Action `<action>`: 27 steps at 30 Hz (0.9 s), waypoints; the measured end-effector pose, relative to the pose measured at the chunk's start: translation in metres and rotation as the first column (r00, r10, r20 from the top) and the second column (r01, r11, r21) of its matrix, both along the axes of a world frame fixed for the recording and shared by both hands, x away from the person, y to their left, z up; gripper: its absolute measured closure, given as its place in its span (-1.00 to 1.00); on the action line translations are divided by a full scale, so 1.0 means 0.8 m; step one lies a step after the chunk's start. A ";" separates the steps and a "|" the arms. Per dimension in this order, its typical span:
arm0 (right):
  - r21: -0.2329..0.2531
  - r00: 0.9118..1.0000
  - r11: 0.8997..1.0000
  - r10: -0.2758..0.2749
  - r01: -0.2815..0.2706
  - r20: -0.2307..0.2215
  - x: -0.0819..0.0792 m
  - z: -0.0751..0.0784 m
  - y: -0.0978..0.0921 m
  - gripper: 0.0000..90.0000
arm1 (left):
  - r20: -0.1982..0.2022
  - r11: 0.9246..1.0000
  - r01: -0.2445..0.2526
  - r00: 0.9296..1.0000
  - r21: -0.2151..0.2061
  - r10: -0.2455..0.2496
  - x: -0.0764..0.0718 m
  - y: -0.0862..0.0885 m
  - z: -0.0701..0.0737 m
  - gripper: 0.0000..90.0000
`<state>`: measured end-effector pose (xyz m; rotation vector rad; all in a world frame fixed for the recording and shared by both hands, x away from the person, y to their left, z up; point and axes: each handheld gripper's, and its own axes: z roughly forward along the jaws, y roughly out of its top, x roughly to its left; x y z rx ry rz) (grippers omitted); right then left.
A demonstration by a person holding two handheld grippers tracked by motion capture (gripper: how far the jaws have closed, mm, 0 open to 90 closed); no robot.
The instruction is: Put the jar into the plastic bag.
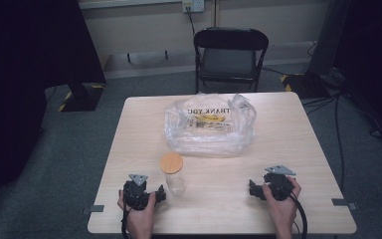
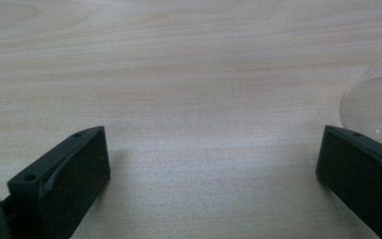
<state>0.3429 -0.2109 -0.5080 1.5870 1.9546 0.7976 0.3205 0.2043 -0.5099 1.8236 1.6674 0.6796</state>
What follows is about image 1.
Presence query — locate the glass jar with wooden lid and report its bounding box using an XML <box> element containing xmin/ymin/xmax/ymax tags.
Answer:
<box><xmin>158</xmin><ymin>151</ymin><xmax>187</xmax><ymax>196</ymax></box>

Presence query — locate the grey table bracket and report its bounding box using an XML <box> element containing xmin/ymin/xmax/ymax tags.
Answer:
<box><xmin>330</xmin><ymin>197</ymin><xmax>360</xmax><ymax>211</ymax></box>
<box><xmin>82</xmin><ymin>204</ymin><xmax>105</xmax><ymax>215</ymax></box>

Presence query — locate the person's right hand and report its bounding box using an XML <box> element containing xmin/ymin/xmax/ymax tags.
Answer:
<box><xmin>262</xmin><ymin>175</ymin><xmax>302</xmax><ymax>233</ymax></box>

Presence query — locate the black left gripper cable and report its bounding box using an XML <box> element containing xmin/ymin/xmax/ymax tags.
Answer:
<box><xmin>120</xmin><ymin>206</ymin><xmax>130</xmax><ymax>239</ymax></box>

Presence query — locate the black stand base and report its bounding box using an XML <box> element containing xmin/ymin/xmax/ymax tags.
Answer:
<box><xmin>280</xmin><ymin>72</ymin><xmax>330</xmax><ymax>100</ymax></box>
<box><xmin>57</xmin><ymin>82</ymin><xmax>106</xmax><ymax>114</ymax></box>

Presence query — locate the person's left hand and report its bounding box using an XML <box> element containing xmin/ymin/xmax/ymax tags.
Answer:
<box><xmin>116</xmin><ymin>189</ymin><xmax>157</xmax><ymax>234</ymax></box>

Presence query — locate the dark curtain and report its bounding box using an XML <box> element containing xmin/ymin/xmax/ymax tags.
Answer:
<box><xmin>332</xmin><ymin>0</ymin><xmax>382</xmax><ymax>142</ymax></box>

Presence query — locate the black folding chair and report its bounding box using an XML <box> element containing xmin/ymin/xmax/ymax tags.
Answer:
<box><xmin>193</xmin><ymin>27</ymin><xmax>270</xmax><ymax>95</ymax></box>

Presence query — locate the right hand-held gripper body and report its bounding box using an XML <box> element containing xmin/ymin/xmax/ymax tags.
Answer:
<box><xmin>262</xmin><ymin>164</ymin><xmax>297</xmax><ymax>202</ymax></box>

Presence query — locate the clear plastic bag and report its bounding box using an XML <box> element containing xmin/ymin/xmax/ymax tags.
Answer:
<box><xmin>163</xmin><ymin>93</ymin><xmax>258</xmax><ymax>159</ymax></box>

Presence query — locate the black power cable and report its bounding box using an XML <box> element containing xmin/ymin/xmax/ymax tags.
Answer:
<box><xmin>185</xmin><ymin>5</ymin><xmax>197</xmax><ymax>37</ymax></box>

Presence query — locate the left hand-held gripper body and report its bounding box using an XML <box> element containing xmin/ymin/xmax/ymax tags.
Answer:
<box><xmin>122</xmin><ymin>173</ymin><xmax>157</xmax><ymax>211</ymax></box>

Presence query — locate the black curtain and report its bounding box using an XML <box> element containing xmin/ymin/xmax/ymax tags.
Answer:
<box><xmin>0</xmin><ymin>0</ymin><xmax>107</xmax><ymax>222</ymax></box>

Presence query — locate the white wall socket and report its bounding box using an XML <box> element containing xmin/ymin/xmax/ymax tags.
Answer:
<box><xmin>181</xmin><ymin>0</ymin><xmax>206</xmax><ymax>14</ymax></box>

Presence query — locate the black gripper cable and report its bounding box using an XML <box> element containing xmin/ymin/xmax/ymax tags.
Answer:
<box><xmin>287</xmin><ymin>190</ymin><xmax>309</xmax><ymax>239</ymax></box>
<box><xmin>120</xmin><ymin>206</ymin><xmax>130</xmax><ymax>239</ymax></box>

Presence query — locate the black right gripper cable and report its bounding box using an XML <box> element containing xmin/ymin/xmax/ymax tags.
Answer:
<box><xmin>287</xmin><ymin>190</ymin><xmax>309</xmax><ymax>239</ymax></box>

